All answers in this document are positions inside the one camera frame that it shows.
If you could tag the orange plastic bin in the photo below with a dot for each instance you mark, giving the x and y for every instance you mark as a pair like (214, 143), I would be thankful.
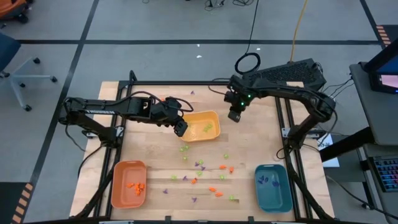
(124, 196)

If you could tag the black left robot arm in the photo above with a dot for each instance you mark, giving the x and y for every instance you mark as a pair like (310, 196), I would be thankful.
(102, 111)

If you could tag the teal plastic bin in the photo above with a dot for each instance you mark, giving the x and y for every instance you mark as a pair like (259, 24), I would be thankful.
(273, 199)

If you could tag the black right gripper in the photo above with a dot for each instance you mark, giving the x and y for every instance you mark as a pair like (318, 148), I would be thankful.
(238, 100)

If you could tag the white paper label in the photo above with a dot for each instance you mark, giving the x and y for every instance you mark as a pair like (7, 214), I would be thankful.
(328, 149)

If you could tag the blue office chair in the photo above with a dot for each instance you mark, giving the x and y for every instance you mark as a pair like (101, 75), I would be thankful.
(7, 49)

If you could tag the black desk leg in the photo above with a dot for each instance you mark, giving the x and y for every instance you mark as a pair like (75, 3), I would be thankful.
(345, 144)

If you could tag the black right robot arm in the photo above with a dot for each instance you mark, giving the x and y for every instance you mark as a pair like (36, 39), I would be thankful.
(311, 96)

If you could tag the grey desk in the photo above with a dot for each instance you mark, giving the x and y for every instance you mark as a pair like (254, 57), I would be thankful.
(376, 115)

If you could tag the black orange striped floor mat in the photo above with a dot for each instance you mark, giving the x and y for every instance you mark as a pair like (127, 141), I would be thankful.
(385, 34)
(18, 202)

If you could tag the grey keyboard shelf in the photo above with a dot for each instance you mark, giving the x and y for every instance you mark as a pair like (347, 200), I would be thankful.
(373, 202)

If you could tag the black monitor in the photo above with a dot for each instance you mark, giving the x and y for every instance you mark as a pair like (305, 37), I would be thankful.
(384, 71)

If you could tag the yellow plastic bin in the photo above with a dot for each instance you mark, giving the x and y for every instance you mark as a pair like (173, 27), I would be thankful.
(200, 135)

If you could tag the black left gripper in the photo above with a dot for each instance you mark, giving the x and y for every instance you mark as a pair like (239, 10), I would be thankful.
(168, 111)

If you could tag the orange chair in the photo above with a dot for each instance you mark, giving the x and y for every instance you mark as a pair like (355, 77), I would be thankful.
(12, 7)

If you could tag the white metal bracket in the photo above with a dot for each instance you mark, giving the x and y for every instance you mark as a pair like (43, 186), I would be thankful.
(90, 134)
(286, 132)

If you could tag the backlit keyboard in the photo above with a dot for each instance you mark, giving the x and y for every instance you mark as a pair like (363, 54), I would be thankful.
(387, 172)

